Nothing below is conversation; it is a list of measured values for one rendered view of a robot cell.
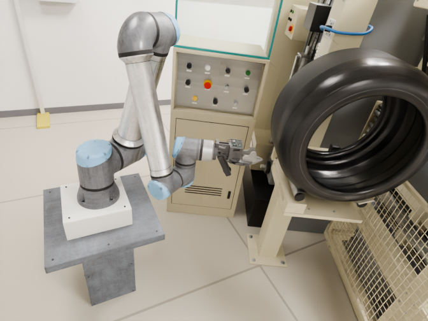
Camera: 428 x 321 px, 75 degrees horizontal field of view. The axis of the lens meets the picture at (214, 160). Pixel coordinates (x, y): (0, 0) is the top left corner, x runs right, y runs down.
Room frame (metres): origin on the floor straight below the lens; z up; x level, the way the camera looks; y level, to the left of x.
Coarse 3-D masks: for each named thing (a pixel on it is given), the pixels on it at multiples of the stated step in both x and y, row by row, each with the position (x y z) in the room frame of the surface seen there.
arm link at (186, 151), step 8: (176, 144) 0.96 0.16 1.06; (184, 144) 0.96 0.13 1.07; (192, 144) 0.97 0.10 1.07; (200, 144) 0.97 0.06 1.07; (176, 152) 0.94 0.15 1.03; (184, 152) 0.95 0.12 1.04; (192, 152) 0.95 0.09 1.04; (200, 152) 0.95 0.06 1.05; (176, 160) 0.96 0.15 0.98; (184, 160) 0.94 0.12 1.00; (192, 160) 0.96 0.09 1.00
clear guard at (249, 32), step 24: (192, 0) 1.65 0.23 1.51; (216, 0) 1.66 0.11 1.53; (240, 0) 1.67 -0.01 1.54; (264, 0) 1.68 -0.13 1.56; (192, 24) 1.65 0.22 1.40; (216, 24) 1.66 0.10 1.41; (240, 24) 1.67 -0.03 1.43; (264, 24) 1.68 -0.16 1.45; (192, 48) 1.65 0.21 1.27; (216, 48) 1.66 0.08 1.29; (240, 48) 1.67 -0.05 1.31; (264, 48) 1.68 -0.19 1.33
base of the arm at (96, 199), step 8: (112, 184) 0.97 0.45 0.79; (80, 192) 0.92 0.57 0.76; (88, 192) 0.90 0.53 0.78; (96, 192) 0.91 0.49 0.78; (104, 192) 0.93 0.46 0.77; (112, 192) 0.95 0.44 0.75; (80, 200) 0.90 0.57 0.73; (88, 200) 0.89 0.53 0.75; (96, 200) 0.90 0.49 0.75; (104, 200) 0.91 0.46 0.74; (112, 200) 0.93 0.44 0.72; (88, 208) 0.88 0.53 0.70; (96, 208) 0.88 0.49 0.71
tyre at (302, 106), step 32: (320, 64) 1.07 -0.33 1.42; (352, 64) 0.97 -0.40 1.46; (384, 64) 0.95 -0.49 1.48; (288, 96) 1.04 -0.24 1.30; (320, 96) 0.92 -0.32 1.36; (352, 96) 0.90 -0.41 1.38; (384, 96) 1.22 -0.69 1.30; (416, 96) 0.92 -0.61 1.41; (288, 128) 0.93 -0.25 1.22; (384, 128) 1.21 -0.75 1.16; (416, 128) 1.09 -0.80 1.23; (288, 160) 0.91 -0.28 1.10; (320, 160) 1.19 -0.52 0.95; (352, 160) 1.19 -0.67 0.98; (384, 160) 1.11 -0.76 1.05; (416, 160) 0.92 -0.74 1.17; (320, 192) 0.91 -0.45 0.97; (352, 192) 0.92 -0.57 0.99; (384, 192) 0.93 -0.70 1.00
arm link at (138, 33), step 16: (144, 16) 0.99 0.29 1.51; (128, 32) 0.93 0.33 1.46; (144, 32) 0.95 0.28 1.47; (128, 48) 0.91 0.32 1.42; (144, 48) 0.93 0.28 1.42; (128, 64) 0.92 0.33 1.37; (144, 64) 0.92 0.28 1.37; (144, 80) 0.91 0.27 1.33; (144, 96) 0.89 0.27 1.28; (144, 112) 0.88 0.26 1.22; (144, 128) 0.87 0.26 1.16; (160, 128) 0.89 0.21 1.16; (144, 144) 0.87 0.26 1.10; (160, 144) 0.87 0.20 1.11; (160, 160) 0.85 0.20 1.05; (160, 176) 0.83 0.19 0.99; (176, 176) 0.89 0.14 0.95; (160, 192) 0.80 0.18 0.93
